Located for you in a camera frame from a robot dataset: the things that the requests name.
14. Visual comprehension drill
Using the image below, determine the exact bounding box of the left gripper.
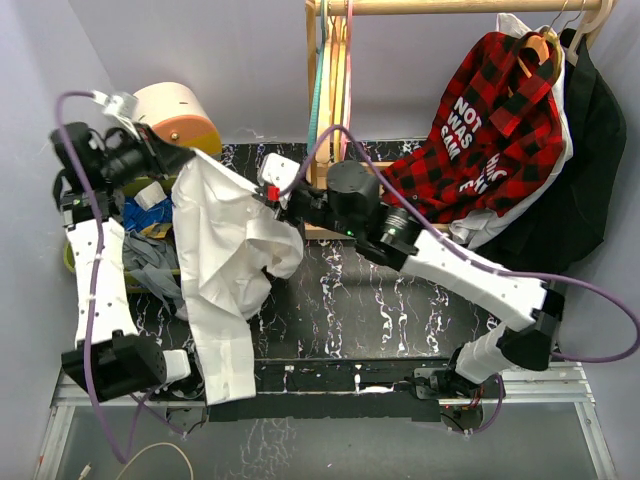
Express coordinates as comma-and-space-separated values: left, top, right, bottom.
98, 123, 195, 188

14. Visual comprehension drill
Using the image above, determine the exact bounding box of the white shirt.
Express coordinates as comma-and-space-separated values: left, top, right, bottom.
172, 152, 304, 405

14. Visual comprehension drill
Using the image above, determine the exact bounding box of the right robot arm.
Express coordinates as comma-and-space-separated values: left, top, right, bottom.
256, 154, 562, 397

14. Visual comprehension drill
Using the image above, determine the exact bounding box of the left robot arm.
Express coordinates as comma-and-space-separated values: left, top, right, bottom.
50, 122, 207, 403

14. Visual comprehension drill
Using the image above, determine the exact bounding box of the pink hanger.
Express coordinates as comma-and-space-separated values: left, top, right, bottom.
337, 0, 355, 161

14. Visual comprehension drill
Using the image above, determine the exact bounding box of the yellow hanger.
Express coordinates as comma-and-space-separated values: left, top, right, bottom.
318, 16, 346, 135

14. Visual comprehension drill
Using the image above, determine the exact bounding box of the red plaid shirt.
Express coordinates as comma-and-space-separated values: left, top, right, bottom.
382, 32, 563, 224

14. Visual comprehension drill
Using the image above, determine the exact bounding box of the orange wooden hanger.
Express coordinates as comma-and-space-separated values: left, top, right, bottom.
507, 28, 564, 99

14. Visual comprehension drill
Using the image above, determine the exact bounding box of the cream wooden hanger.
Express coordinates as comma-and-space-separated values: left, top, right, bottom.
565, 0, 617, 66

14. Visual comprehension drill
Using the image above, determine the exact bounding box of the wooden clothes rack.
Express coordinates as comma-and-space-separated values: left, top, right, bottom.
306, 0, 601, 239

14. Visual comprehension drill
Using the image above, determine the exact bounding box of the olive green laundry basket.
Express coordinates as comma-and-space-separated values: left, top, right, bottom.
62, 174, 184, 291

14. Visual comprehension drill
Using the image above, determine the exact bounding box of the round pastel drawer cabinet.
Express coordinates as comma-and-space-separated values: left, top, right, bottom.
133, 82, 222, 158

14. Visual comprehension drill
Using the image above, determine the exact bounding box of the blue garment in basket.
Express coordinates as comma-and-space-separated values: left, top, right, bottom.
122, 197, 173, 240

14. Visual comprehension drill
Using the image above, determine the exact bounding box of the grey garment in basket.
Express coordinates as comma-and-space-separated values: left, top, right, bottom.
122, 231, 188, 321

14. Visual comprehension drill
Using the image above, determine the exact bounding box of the black garment on rack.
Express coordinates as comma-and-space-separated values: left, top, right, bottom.
476, 39, 627, 274

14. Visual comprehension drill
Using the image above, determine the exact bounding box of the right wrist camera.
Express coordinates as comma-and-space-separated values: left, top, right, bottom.
257, 153, 301, 207

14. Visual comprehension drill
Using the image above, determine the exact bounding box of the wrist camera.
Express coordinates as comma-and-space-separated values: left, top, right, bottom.
92, 90, 138, 120
257, 153, 301, 207

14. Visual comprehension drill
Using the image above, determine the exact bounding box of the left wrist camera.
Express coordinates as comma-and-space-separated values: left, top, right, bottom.
92, 90, 138, 120

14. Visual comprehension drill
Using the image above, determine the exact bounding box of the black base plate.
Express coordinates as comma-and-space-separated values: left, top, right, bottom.
189, 357, 506, 425

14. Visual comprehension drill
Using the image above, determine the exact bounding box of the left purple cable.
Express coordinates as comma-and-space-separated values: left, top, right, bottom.
53, 90, 186, 465

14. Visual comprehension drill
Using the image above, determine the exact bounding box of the aluminium frame rail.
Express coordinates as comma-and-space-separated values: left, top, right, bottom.
34, 363, 617, 479

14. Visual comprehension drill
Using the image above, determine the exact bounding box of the beige cable on floor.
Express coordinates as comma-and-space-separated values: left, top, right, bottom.
77, 441, 195, 480

